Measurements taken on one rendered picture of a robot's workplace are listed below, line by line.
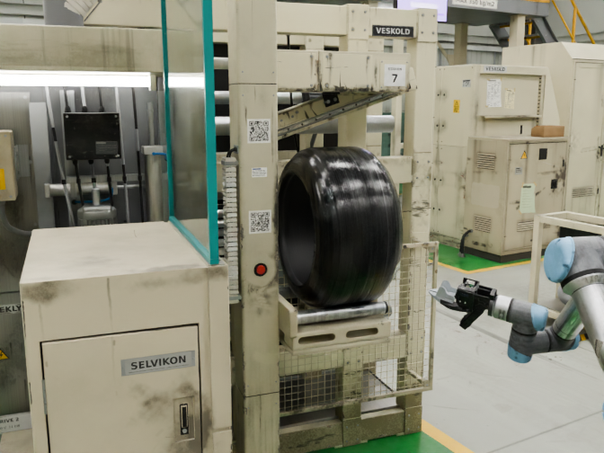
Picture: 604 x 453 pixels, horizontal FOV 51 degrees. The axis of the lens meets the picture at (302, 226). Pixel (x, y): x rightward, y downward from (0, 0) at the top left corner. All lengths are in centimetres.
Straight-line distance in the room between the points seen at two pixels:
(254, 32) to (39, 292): 108
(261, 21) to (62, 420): 127
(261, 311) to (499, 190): 477
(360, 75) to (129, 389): 150
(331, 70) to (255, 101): 46
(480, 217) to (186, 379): 569
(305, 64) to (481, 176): 464
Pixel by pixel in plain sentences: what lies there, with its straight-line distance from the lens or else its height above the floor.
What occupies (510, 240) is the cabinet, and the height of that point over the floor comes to 23.
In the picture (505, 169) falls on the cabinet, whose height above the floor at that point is 95.
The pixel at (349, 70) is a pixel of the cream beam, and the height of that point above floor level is 171.
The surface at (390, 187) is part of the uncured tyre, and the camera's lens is 206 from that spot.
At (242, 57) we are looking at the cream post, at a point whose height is 173.
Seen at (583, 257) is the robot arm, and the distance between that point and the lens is 177.
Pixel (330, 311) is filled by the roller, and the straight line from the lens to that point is 214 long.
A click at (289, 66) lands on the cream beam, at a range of 233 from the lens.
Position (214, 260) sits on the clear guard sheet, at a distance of 132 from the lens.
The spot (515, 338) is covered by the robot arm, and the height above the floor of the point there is 89.
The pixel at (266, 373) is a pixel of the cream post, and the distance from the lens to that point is 221.
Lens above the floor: 160
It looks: 11 degrees down
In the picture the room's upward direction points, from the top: straight up
